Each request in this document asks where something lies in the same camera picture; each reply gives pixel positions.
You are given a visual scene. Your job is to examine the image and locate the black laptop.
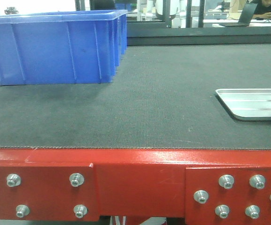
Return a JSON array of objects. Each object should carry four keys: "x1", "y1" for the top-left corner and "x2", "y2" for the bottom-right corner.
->
[{"x1": 219, "y1": 3, "x2": 257, "y2": 27}]

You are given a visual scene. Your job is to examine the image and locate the left red bolt plate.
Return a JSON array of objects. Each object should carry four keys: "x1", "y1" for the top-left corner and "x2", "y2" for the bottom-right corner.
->
[{"x1": 0, "y1": 163, "x2": 100, "y2": 221}]

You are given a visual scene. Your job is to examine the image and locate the dark conveyor belt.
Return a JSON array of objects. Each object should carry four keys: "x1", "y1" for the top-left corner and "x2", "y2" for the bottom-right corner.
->
[{"x1": 0, "y1": 44, "x2": 271, "y2": 149}]

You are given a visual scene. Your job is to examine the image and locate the blue crate on conveyor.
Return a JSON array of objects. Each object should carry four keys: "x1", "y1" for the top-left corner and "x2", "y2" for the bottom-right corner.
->
[{"x1": 0, "y1": 10, "x2": 127, "y2": 86}]

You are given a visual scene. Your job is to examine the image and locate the red conveyor frame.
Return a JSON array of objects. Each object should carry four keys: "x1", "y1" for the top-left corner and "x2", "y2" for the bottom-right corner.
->
[{"x1": 0, "y1": 148, "x2": 271, "y2": 225}]

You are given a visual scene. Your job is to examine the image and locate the seated person in background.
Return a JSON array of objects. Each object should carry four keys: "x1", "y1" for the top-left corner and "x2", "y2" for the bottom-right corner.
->
[{"x1": 250, "y1": 0, "x2": 271, "y2": 19}]

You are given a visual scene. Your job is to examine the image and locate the right red bolt plate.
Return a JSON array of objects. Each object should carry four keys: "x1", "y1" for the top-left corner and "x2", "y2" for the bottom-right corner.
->
[{"x1": 184, "y1": 167, "x2": 271, "y2": 225}]

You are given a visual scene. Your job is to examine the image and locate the silver metal tray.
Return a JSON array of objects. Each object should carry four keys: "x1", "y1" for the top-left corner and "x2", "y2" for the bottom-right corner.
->
[{"x1": 215, "y1": 89, "x2": 271, "y2": 121}]

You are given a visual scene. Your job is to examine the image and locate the red bolt plate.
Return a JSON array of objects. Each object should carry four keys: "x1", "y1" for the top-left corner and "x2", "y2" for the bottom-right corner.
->
[
  {"x1": 184, "y1": 167, "x2": 271, "y2": 225},
  {"x1": 0, "y1": 163, "x2": 100, "y2": 221}
]

